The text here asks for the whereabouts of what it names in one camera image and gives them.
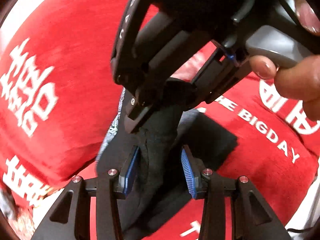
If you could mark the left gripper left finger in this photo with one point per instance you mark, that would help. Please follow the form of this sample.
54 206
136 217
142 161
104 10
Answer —
69 216

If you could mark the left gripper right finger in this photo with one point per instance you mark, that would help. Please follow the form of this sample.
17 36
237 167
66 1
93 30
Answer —
229 204

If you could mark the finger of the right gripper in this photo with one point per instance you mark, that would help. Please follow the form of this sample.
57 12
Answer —
178 94
136 114

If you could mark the black pants with grey stripe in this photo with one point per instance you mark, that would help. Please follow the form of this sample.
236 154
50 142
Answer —
160 188

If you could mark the red embroidered pillow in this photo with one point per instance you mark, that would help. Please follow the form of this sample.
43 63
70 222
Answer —
19 218

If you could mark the red wedding bed blanket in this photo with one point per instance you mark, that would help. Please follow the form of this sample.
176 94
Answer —
279 155

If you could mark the red folded quilt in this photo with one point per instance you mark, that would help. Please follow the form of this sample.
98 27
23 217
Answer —
57 94

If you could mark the white bed sheet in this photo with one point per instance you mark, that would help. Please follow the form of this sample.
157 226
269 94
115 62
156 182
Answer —
15 17

